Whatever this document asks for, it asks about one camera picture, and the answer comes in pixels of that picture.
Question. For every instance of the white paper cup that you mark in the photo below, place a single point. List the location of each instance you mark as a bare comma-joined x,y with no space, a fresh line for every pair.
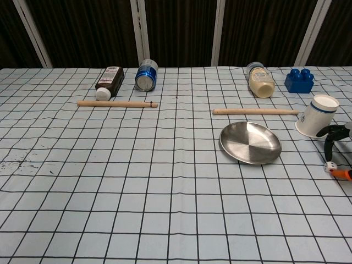
313,118

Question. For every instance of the white die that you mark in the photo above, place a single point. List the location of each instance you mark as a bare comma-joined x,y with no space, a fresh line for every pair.
330,167

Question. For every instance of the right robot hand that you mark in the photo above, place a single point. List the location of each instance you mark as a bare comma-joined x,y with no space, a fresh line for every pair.
339,132

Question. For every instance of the dark brown white-capped bottle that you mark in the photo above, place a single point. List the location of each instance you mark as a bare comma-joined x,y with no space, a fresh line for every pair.
110,81

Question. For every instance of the silver metal plate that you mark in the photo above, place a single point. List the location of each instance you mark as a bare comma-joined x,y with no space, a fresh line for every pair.
250,143

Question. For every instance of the light blue checked tablecloth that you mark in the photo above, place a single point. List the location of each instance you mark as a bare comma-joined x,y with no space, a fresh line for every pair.
137,178

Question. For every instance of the blue soda can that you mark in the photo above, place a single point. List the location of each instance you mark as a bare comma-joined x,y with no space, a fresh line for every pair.
145,77

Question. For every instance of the plain wooden stick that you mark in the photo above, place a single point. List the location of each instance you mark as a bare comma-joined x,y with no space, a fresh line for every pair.
255,111

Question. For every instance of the white metal frame post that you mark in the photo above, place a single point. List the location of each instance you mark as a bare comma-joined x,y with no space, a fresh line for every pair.
33,33
140,33
218,33
309,33

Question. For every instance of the cream mayonnaise squeeze bottle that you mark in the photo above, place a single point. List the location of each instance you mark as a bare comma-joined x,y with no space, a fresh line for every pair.
261,82

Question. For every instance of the blue toy building brick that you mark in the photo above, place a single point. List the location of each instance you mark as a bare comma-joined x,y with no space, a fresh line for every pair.
298,83

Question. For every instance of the wooden stick with black band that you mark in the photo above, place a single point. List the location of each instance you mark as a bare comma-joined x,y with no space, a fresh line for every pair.
115,104

